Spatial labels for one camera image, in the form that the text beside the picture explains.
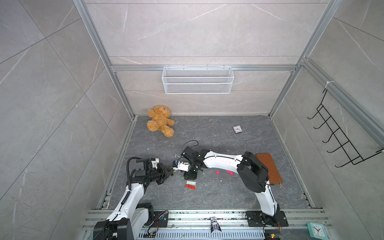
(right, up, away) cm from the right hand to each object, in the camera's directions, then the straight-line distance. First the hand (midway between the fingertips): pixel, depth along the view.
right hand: (188, 174), depth 89 cm
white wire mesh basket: (+6, +61, +12) cm, 62 cm away
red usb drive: (+2, -6, -5) cm, 8 cm away
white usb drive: (+2, -4, -3) cm, 5 cm away
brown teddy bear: (-22, +38, +20) cm, 48 cm away
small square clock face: (+36, +27, +21) cm, 50 cm away
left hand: (-7, +6, -7) cm, 11 cm away
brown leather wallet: (+51, -1, -2) cm, 51 cm away
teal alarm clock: (+62, -20, -20) cm, 68 cm away
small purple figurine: (+14, -18, -19) cm, 30 cm away
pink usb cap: (+18, +1, 0) cm, 18 cm away
